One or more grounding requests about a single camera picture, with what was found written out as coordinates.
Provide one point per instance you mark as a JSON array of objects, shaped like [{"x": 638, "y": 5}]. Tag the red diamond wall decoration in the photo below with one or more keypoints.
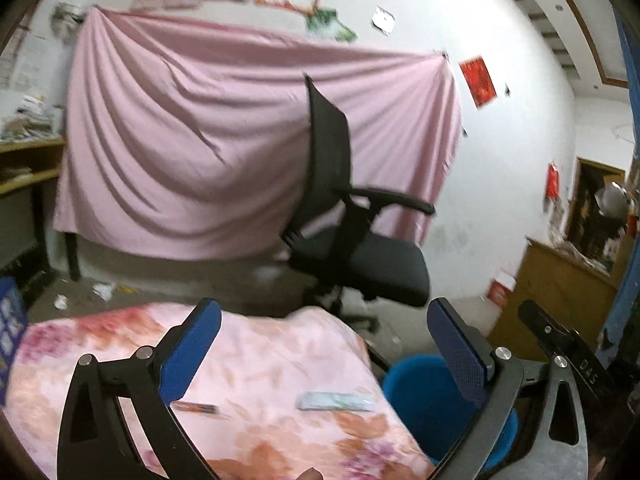
[{"x": 476, "y": 75}]

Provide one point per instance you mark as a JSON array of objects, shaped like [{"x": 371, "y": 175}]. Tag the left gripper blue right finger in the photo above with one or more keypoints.
[{"x": 493, "y": 379}]

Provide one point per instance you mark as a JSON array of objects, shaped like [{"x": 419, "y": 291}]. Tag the wooden cabinet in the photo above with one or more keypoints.
[{"x": 596, "y": 304}]

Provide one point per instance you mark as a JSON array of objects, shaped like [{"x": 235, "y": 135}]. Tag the floral pink quilt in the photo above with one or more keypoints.
[{"x": 254, "y": 372}]

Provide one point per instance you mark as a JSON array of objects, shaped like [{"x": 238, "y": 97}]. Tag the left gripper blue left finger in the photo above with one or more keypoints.
[{"x": 95, "y": 441}]

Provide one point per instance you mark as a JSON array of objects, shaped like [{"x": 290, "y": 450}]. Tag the blue starry curtain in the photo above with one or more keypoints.
[{"x": 627, "y": 209}]

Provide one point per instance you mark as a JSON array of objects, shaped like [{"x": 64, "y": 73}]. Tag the pale green paper slip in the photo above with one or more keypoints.
[{"x": 335, "y": 402}]

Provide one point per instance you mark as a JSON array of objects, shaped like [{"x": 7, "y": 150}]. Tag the pink hanging sheet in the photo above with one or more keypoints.
[{"x": 187, "y": 140}]

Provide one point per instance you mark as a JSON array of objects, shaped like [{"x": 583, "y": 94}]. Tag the wooden shelf desk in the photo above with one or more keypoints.
[{"x": 26, "y": 169}]

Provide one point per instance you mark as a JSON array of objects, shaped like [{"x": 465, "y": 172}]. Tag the red hanging wall ornament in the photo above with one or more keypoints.
[{"x": 552, "y": 191}]

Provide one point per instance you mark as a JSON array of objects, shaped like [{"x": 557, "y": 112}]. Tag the stack of books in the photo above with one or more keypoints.
[{"x": 31, "y": 122}]

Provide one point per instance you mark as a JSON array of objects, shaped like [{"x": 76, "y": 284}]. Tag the left hand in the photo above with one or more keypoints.
[{"x": 310, "y": 474}]

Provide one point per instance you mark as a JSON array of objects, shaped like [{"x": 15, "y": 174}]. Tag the small dark barcode wrapper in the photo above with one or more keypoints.
[{"x": 192, "y": 407}]

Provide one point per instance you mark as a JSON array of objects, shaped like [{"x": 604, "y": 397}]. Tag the blue plastic basin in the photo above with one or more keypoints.
[{"x": 424, "y": 395}]

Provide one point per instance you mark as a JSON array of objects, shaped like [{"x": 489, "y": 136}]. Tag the black office chair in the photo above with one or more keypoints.
[{"x": 330, "y": 235}]

